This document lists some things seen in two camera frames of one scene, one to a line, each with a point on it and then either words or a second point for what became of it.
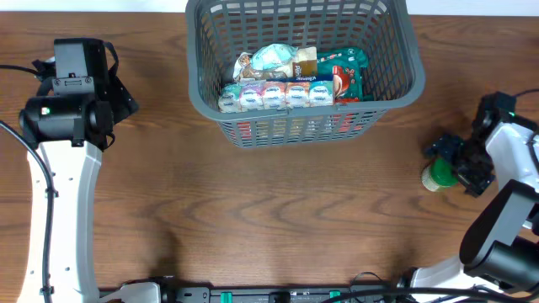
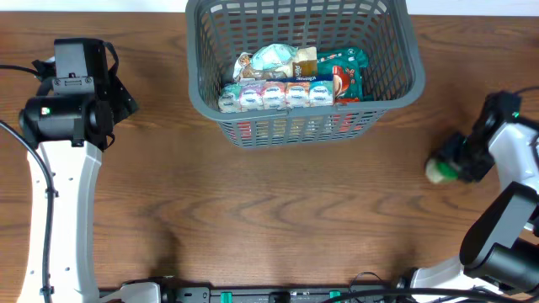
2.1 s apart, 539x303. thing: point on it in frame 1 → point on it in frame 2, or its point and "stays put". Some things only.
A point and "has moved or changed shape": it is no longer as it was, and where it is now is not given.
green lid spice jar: [440, 174] has moved or changed shape
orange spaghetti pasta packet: [300, 130] stays put
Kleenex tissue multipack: [277, 93] stays put
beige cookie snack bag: [305, 65] stays put
